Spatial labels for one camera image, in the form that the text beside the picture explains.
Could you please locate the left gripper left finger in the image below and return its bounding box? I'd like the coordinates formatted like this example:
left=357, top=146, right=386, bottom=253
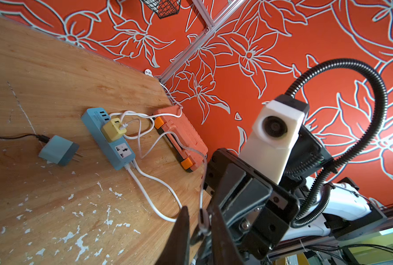
left=155, top=206, right=190, bottom=265

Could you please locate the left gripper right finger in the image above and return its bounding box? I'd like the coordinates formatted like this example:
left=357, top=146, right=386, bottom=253
left=209, top=205, right=244, bottom=265

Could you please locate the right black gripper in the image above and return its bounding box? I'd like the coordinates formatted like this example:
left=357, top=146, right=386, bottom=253
left=204, top=148, right=300, bottom=260

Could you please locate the white USB charging cable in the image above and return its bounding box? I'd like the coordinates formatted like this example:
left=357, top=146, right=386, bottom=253
left=120, top=116, right=212, bottom=233

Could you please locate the yellow USB wall charger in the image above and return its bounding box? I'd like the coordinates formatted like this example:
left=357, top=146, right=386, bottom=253
left=102, top=118, right=127, bottom=142

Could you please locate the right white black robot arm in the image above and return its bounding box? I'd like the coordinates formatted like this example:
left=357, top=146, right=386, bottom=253
left=204, top=149, right=387, bottom=259

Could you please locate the orange plastic tool case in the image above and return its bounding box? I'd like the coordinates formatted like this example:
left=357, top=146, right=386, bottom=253
left=153, top=106, right=208, bottom=172

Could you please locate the blue power strip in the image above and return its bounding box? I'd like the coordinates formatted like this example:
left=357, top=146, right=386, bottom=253
left=81, top=108, right=136, bottom=171

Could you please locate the teal USB wall charger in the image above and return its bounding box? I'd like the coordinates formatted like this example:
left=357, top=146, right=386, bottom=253
left=38, top=135, right=79, bottom=166

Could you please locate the black USB cable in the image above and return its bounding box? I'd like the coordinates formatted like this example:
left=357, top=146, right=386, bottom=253
left=0, top=132, right=51, bottom=144

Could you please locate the black wire wall basket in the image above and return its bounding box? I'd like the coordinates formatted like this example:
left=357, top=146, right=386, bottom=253
left=142, top=0, right=181, bottom=19

